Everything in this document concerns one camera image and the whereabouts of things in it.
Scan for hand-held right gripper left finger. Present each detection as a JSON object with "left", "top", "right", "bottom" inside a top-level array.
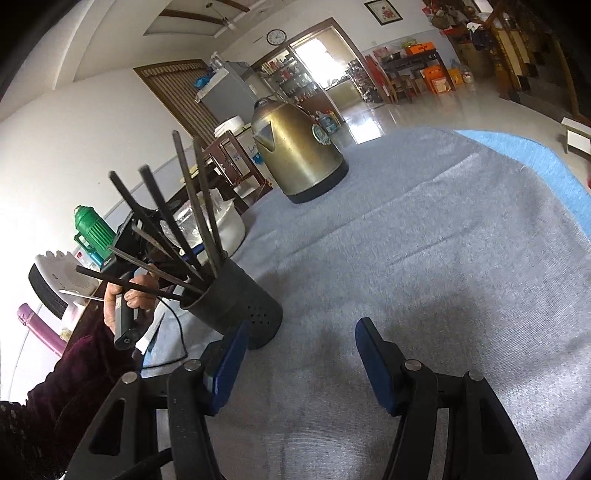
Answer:
[{"left": 69, "top": 318, "right": 252, "bottom": 480}]

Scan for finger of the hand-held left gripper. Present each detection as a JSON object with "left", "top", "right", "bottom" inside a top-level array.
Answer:
[{"left": 178, "top": 247, "right": 206, "bottom": 278}]

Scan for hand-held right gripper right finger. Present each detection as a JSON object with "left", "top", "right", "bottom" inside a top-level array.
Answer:
[{"left": 355, "top": 318, "right": 539, "bottom": 480}]

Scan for light grey chopstick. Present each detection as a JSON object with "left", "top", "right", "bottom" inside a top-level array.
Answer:
[{"left": 59, "top": 289, "right": 106, "bottom": 302}]

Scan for dark cylindrical chopstick holder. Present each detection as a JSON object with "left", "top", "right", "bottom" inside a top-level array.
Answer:
[{"left": 179, "top": 251, "right": 283, "bottom": 352}]

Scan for person's left forearm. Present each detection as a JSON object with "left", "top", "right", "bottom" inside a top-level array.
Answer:
[{"left": 0, "top": 320, "right": 139, "bottom": 480}]

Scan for person's left hand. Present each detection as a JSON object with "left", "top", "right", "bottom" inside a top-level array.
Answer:
[{"left": 102, "top": 272, "right": 158, "bottom": 334}]

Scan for white bowl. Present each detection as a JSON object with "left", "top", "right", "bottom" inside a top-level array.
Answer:
[{"left": 185, "top": 198, "right": 246, "bottom": 257}]

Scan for purple bottle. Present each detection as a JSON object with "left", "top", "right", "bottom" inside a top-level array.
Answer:
[{"left": 17, "top": 303, "right": 68, "bottom": 356}]

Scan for white electric heater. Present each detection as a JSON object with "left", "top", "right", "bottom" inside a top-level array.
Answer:
[{"left": 28, "top": 249, "right": 109, "bottom": 319}]

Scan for wooden chair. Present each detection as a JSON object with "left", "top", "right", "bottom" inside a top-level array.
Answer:
[{"left": 203, "top": 129, "right": 273, "bottom": 213}]

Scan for green thermos flask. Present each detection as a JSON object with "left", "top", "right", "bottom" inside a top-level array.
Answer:
[{"left": 74, "top": 205, "right": 114, "bottom": 273}]

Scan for white printed carton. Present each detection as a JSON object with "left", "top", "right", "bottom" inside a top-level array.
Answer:
[{"left": 238, "top": 129, "right": 275, "bottom": 185}]

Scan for grey towel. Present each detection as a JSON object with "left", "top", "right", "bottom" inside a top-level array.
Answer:
[{"left": 139, "top": 127, "right": 591, "bottom": 480}]

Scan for white rice cooker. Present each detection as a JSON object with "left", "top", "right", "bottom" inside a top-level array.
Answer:
[{"left": 213, "top": 116, "right": 245, "bottom": 138}]

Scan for brass electric kettle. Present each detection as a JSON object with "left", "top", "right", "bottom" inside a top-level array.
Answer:
[{"left": 250, "top": 97, "right": 349, "bottom": 205}]

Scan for wooden slatted door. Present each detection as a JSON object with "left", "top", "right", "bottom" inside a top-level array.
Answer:
[{"left": 134, "top": 59, "right": 222, "bottom": 139}]

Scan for grey fridge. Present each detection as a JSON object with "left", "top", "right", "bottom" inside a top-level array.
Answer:
[{"left": 198, "top": 61, "right": 266, "bottom": 125}]

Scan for blue water jug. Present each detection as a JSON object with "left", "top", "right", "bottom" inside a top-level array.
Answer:
[{"left": 318, "top": 111, "right": 342, "bottom": 136}]

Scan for glass display cabinet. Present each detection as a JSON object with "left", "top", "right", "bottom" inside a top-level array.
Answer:
[{"left": 259, "top": 46, "right": 324, "bottom": 109}]

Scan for ceiling fan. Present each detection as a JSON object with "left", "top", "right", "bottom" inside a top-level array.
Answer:
[{"left": 203, "top": 2, "right": 245, "bottom": 28}]

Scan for blue cloth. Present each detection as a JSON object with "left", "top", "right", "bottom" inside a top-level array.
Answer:
[{"left": 455, "top": 129, "right": 591, "bottom": 227}]

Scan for wooden side table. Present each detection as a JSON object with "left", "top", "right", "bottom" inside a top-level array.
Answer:
[{"left": 383, "top": 48, "right": 446, "bottom": 104}]

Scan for orange carton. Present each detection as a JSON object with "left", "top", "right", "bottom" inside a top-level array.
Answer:
[{"left": 424, "top": 66, "right": 455, "bottom": 94}]

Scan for white stool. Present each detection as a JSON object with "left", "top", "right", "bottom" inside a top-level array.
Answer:
[{"left": 561, "top": 117, "right": 591, "bottom": 160}]

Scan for wooden staircase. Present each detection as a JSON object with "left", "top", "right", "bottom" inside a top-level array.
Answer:
[{"left": 480, "top": 0, "right": 591, "bottom": 121}]

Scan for black cable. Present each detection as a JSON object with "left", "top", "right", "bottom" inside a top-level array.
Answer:
[{"left": 139, "top": 295, "right": 188, "bottom": 370}]

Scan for framed wall picture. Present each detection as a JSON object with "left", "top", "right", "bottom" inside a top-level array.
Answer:
[{"left": 364, "top": 0, "right": 403, "bottom": 26}]

